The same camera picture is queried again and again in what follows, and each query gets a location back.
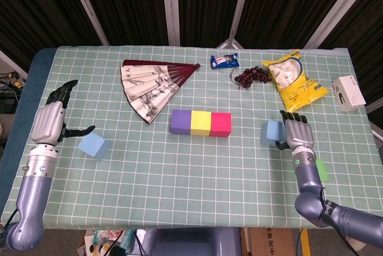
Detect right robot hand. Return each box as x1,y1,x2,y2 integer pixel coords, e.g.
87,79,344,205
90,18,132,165
275,110,315,152

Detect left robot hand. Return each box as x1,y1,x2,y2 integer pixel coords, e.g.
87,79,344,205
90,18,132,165
31,79,96,145

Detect light blue foam cube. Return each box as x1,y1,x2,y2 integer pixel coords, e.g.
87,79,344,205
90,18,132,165
77,132,110,161
261,120,287,147

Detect green foam cube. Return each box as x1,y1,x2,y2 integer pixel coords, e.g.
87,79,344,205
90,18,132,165
316,159,329,182

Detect magenta foam cube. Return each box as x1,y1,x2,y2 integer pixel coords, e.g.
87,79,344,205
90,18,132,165
209,112,233,138

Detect yellow foam cube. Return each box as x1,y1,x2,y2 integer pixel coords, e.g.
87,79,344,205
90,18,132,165
190,110,213,136

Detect purple foam cube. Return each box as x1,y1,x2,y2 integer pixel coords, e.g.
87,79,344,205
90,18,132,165
169,109,193,135

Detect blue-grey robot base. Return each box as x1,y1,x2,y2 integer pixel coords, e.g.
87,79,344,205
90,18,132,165
140,227,242,256

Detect yellow snack bag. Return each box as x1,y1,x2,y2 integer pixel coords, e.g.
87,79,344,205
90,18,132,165
262,48,330,115

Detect white cardboard box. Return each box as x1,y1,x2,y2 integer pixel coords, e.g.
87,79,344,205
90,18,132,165
330,75,367,114

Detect dark red grape bunch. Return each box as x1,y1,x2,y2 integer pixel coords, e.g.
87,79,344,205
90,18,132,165
229,66,273,90

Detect painted paper folding fan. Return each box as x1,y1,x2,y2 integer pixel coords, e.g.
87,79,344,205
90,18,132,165
120,59,202,125

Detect blue snack packet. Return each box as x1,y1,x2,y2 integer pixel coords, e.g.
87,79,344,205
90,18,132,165
210,53,241,70

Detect yellow strip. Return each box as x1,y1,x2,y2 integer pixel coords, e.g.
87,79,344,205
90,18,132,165
300,228,311,256

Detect brown cardboard box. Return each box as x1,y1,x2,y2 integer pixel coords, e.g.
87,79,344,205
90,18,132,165
248,227,302,256

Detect beige round object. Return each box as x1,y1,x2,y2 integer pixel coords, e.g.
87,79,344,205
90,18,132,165
346,234,366,251

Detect printed plastic packages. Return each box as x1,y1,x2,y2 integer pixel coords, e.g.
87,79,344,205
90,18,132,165
83,228,137,256

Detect green checked tablecloth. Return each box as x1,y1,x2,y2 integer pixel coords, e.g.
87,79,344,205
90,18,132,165
0,45,383,230

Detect dark pleated curtain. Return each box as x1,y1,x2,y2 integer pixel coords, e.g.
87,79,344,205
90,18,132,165
0,0,383,110

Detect tangled coloured cables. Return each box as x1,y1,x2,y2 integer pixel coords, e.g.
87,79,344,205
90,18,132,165
0,70,26,113

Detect white frame post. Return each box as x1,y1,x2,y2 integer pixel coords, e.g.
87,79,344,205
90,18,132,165
65,0,110,46
303,0,372,50
0,48,28,79
217,0,255,50
160,0,181,46

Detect black velcro strap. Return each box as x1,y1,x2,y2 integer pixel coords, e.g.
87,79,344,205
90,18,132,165
320,198,335,223

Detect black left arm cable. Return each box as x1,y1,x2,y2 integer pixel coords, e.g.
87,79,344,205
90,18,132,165
3,206,18,228

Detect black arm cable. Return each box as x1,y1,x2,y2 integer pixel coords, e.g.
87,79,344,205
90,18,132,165
3,206,18,228
318,187,360,256

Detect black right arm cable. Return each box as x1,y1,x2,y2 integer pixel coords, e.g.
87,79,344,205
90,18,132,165
318,187,360,256

